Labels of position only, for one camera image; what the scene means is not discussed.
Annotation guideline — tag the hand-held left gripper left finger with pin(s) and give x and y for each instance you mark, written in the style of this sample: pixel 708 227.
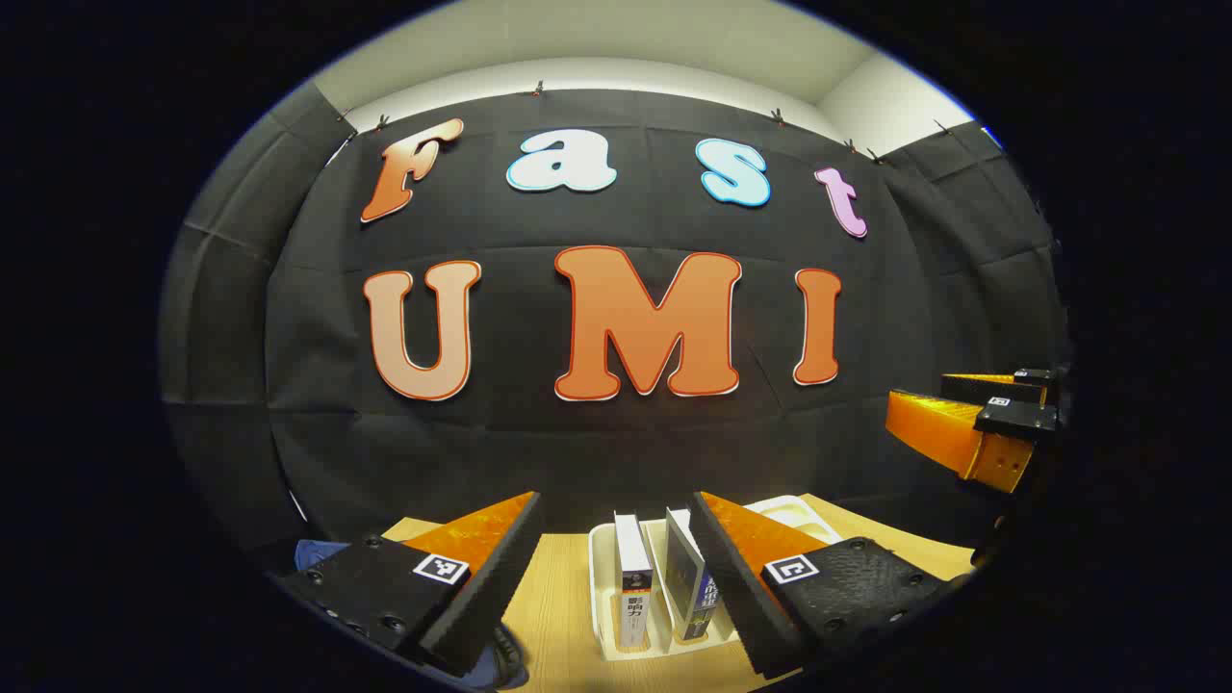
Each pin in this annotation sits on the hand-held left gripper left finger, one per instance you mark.
pixel 491 597

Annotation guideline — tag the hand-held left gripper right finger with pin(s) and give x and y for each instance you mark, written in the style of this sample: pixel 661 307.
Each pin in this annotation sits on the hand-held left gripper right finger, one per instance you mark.
pixel 736 597

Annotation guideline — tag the blue cover book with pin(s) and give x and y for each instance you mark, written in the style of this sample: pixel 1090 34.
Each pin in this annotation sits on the blue cover book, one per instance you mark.
pixel 685 577

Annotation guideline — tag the white bookshelf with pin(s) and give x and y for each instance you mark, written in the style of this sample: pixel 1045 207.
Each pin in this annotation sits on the white bookshelf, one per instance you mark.
pixel 602 577

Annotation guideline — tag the blue schoolbag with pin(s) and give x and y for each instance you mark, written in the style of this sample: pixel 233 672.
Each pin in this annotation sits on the blue schoolbag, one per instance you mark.
pixel 318 553

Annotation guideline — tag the black backdrop cloth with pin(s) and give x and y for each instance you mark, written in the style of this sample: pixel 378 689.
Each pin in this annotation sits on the black backdrop cloth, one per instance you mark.
pixel 577 452

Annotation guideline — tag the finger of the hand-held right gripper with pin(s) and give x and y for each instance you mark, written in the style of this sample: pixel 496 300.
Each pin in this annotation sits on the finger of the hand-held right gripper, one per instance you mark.
pixel 991 387
pixel 934 428

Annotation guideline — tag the white spine book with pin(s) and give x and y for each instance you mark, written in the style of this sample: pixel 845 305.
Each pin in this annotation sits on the white spine book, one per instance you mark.
pixel 633 568

